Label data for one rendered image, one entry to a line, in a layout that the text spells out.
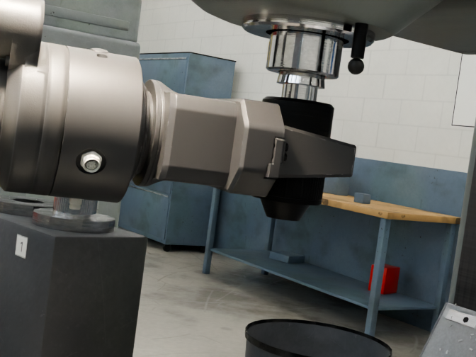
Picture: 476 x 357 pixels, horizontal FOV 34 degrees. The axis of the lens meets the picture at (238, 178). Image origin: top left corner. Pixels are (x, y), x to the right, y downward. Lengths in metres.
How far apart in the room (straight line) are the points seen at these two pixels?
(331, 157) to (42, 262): 0.41
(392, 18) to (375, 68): 6.13
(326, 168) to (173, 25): 9.11
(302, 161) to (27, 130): 0.16
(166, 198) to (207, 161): 7.36
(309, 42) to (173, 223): 7.34
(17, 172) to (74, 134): 0.04
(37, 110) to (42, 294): 0.41
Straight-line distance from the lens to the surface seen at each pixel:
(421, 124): 6.16
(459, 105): 5.95
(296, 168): 0.47
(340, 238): 6.69
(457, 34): 0.66
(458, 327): 0.87
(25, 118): 0.42
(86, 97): 0.43
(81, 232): 0.83
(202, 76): 7.83
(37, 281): 0.82
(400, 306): 5.54
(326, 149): 0.48
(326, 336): 2.79
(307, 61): 0.49
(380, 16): 0.47
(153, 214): 8.03
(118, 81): 0.44
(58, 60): 0.44
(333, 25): 0.47
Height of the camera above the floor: 1.23
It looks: 3 degrees down
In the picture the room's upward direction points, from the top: 8 degrees clockwise
